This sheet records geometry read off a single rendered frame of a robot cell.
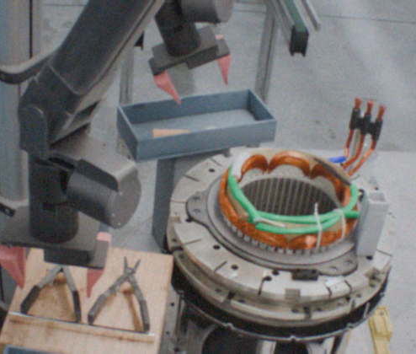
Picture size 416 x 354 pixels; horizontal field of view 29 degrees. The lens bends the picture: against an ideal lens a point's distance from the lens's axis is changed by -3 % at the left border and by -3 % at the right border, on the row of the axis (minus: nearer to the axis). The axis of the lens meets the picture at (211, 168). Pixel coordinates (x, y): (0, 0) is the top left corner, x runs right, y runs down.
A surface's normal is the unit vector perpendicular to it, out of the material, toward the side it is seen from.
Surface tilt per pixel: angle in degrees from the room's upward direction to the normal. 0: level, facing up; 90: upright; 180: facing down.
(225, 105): 90
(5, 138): 90
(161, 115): 90
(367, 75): 0
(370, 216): 90
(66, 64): 72
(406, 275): 0
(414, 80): 0
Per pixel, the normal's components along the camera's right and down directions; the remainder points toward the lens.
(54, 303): 0.10, -0.80
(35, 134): -0.50, 0.38
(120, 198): 0.86, 0.36
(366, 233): 0.08, 0.59
